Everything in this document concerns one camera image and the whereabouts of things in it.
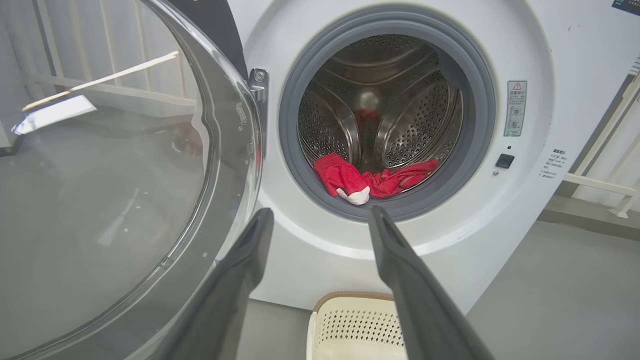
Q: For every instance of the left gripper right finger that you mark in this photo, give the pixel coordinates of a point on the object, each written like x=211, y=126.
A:
x=420, y=310

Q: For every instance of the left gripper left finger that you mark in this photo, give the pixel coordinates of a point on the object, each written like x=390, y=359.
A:
x=225, y=300

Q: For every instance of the red and white garment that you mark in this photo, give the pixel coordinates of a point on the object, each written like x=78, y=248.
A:
x=345, y=177

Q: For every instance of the black-rimmed glass washer door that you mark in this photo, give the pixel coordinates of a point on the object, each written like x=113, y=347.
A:
x=100, y=200

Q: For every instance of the cream perforated basket brown rim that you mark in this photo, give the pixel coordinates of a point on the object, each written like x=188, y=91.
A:
x=350, y=330

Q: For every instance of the white front-load washing machine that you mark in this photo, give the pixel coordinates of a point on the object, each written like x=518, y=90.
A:
x=325, y=260

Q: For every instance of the stainless steel washer drum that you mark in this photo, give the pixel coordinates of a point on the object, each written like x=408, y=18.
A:
x=415, y=120

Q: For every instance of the metal door hinge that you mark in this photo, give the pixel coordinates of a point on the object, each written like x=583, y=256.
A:
x=258, y=85

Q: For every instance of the grey warning sticker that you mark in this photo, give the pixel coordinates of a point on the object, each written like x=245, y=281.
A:
x=515, y=107

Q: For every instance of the dark product sticker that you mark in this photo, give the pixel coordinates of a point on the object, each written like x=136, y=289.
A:
x=627, y=6

